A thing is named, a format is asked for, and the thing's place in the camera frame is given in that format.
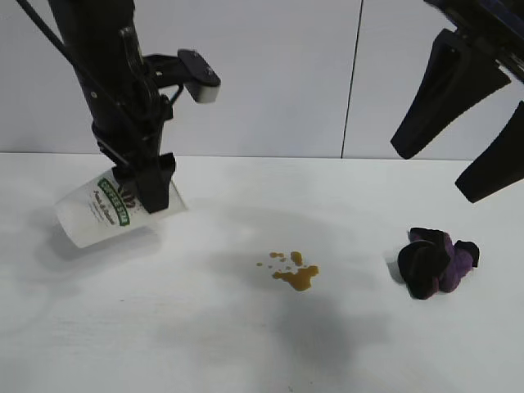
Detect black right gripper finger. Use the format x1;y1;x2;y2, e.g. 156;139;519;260
454;100;524;205
390;27;512;160

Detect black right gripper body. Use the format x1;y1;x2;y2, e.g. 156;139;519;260
424;0;524;79

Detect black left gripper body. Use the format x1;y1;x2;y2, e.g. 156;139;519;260
90;93;177;178

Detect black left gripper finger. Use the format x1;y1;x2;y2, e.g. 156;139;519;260
111;164;141;184
136;154;177;215

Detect white Coffee Star paper cup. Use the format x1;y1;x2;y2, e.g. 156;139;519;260
54;169;189;250

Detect purple and black cloth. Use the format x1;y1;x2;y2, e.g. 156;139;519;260
397;227;482;300

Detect brown coffee spill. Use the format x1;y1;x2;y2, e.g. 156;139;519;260
256;250;320;292

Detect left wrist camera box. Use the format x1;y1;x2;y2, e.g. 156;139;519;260
141;48;223;104

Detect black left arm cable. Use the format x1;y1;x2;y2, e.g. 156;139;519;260
15;0;89;83

